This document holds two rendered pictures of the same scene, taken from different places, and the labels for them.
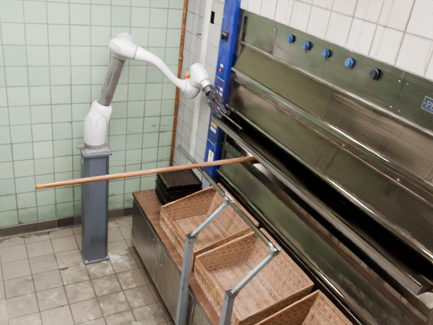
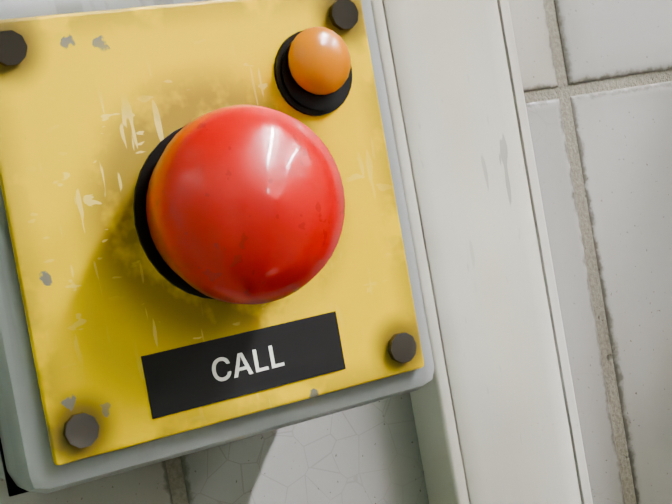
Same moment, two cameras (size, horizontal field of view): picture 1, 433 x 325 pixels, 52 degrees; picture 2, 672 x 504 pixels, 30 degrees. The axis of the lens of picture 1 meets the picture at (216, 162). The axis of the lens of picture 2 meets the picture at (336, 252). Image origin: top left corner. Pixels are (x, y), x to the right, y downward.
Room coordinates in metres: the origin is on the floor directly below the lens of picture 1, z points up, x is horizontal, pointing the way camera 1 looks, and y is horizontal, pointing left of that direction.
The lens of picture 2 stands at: (3.40, 0.59, 1.46)
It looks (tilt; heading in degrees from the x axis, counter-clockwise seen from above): 3 degrees down; 272
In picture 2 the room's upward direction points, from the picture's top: 10 degrees counter-clockwise
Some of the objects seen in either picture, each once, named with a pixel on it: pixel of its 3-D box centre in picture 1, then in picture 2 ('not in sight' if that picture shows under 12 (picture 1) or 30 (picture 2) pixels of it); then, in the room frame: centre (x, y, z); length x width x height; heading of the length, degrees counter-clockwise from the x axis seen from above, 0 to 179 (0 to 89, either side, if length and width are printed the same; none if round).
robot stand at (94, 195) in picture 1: (95, 205); not in sight; (2.89, 0.90, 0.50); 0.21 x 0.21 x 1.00; 31
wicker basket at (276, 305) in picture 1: (250, 278); not in sight; (2.04, -0.30, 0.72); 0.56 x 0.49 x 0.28; 30
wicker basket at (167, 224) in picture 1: (206, 223); not in sight; (2.54, 0.01, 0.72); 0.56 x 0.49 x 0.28; 32
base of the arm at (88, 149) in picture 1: (92, 145); not in sight; (2.88, 0.92, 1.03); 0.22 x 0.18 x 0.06; 121
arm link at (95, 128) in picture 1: (95, 126); not in sight; (2.90, 0.91, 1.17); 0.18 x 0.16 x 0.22; 11
